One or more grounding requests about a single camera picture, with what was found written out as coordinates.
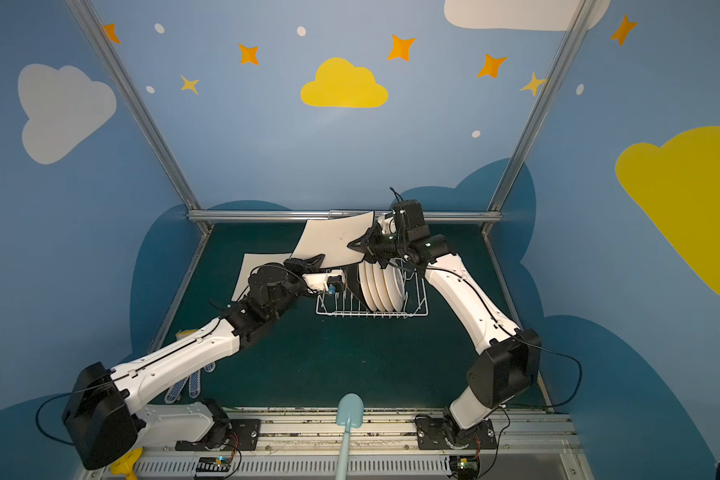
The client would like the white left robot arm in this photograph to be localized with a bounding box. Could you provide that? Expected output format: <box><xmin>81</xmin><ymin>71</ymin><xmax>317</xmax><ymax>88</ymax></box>
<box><xmin>61</xmin><ymin>254</ymin><xmax>325</xmax><ymax>470</ymax></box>

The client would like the white round plate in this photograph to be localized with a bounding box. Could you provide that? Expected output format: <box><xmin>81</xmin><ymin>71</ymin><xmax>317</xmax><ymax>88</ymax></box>
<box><xmin>376</xmin><ymin>263</ymin><xmax>397</xmax><ymax>313</ymax></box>
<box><xmin>358</xmin><ymin>262</ymin><xmax>377</xmax><ymax>312</ymax></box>
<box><xmin>366</xmin><ymin>263</ymin><xmax>391</xmax><ymax>312</ymax></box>
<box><xmin>384</xmin><ymin>263</ymin><xmax>406</xmax><ymax>312</ymax></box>

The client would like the blue dotted work glove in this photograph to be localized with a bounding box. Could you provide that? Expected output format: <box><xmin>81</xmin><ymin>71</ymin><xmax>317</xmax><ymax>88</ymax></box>
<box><xmin>164</xmin><ymin>362</ymin><xmax>216</xmax><ymax>404</ymax></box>

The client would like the cream square plate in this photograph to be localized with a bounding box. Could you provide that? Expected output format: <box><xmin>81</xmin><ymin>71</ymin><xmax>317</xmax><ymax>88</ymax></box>
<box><xmin>291</xmin><ymin>212</ymin><xmax>375</xmax><ymax>269</ymax></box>
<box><xmin>231</xmin><ymin>253</ymin><xmax>291</xmax><ymax>301</ymax></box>

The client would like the right circuit board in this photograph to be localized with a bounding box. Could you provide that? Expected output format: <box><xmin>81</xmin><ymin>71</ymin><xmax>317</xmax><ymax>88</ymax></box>
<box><xmin>448</xmin><ymin>456</ymin><xmax>480</xmax><ymax>480</ymax></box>

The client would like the circuit board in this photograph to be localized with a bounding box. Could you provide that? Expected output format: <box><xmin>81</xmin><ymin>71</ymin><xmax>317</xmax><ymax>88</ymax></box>
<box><xmin>195</xmin><ymin>457</ymin><xmax>231</xmax><ymax>474</ymax></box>
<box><xmin>448</xmin><ymin>456</ymin><xmax>480</xmax><ymax>480</ymax></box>

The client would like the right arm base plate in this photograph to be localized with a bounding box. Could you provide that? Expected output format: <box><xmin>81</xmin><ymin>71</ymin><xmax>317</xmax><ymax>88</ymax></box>
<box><xmin>414</xmin><ymin>415</ymin><xmax>498</xmax><ymax>450</ymax></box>

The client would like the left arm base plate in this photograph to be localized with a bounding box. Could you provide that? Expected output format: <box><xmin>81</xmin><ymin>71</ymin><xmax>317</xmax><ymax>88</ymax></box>
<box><xmin>175</xmin><ymin>418</ymin><xmax>261</xmax><ymax>452</ymax></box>

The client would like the black square plate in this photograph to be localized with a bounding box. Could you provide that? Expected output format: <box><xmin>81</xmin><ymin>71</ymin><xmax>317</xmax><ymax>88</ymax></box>
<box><xmin>346</xmin><ymin>264</ymin><xmax>367</xmax><ymax>311</ymax></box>

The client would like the yellow toy scoop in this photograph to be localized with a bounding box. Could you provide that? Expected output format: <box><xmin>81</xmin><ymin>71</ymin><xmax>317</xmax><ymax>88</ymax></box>
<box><xmin>110</xmin><ymin>448</ymin><xmax>143</xmax><ymax>480</ymax></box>

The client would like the white wire dish rack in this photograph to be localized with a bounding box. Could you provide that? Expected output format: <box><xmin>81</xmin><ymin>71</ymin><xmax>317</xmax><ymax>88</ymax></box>
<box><xmin>315</xmin><ymin>209</ymin><xmax>430</xmax><ymax>319</ymax></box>

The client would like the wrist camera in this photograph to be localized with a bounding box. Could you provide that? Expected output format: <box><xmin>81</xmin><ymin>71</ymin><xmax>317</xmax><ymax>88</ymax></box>
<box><xmin>392</xmin><ymin>200</ymin><xmax>430</xmax><ymax>239</ymax></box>
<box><xmin>302</xmin><ymin>269</ymin><xmax>347</xmax><ymax>295</ymax></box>

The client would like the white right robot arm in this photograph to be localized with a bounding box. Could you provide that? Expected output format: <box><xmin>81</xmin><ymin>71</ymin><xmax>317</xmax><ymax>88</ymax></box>
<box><xmin>348</xmin><ymin>225</ymin><xmax>541</xmax><ymax>430</ymax></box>

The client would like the left circuit board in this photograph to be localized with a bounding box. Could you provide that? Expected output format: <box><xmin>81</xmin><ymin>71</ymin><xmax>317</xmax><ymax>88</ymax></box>
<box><xmin>195</xmin><ymin>457</ymin><xmax>231</xmax><ymax>474</ymax></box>

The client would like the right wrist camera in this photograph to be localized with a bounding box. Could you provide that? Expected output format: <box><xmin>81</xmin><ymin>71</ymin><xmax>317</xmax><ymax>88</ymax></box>
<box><xmin>392</xmin><ymin>200</ymin><xmax>430</xmax><ymax>239</ymax></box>

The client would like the light blue toy shovel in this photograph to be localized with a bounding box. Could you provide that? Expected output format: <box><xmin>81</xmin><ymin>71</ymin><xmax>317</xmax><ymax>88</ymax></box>
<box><xmin>335</xmin><ymin>393</ymin><xmax>364</xmax><ymax>480</ymax></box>

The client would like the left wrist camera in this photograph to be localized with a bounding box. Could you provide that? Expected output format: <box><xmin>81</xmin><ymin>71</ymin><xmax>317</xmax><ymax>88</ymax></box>
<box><xmin>302</xmin><ymin>269</ymin><xmax>347</xmax><ymax>295</ymax></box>

